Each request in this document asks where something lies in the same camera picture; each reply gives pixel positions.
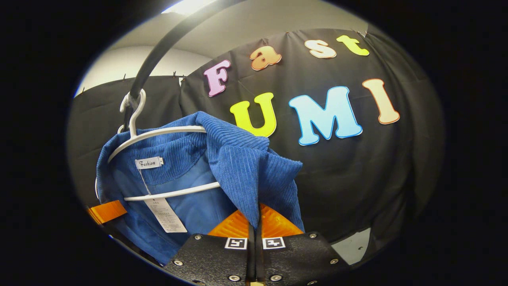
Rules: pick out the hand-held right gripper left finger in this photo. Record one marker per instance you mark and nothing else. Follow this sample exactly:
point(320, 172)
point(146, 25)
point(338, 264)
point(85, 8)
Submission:
point(214, 258)

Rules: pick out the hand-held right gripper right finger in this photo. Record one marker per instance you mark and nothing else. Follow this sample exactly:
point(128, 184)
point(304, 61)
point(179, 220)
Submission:
point(297, 258)

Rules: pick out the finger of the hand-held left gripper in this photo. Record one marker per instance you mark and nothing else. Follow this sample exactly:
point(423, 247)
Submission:
point(107, 211)

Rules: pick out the black garment rack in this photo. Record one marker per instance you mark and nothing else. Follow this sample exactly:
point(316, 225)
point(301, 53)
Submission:
point(158, 49)

